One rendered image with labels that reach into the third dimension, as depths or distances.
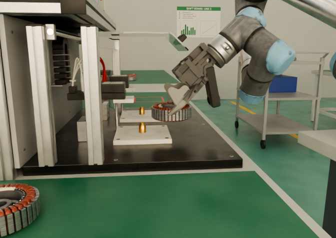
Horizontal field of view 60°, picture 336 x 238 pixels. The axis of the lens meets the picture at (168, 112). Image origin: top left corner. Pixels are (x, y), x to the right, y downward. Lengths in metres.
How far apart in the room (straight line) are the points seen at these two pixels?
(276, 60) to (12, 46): 0.58
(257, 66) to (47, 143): 0.53
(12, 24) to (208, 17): 5.77
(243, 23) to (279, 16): 6.01
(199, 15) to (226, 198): 5.84
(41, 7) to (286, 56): 0.54
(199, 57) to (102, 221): 0.49
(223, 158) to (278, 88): 2.97
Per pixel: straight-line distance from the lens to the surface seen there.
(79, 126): 0.79
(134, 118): 0.99
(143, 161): 0.64
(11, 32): 0.66
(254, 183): 0.61
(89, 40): 0.60
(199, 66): 0.79
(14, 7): 0.62
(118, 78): 1.01
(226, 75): 6.40
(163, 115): 0.76
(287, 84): 3.65
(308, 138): 1.01
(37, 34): 0.62
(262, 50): 0.76
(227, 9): 6.43
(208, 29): 6.29
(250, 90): 0.85
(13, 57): 0.65
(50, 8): 0.60
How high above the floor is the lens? 1.00
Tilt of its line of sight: 12 degrees down
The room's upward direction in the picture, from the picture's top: straight up
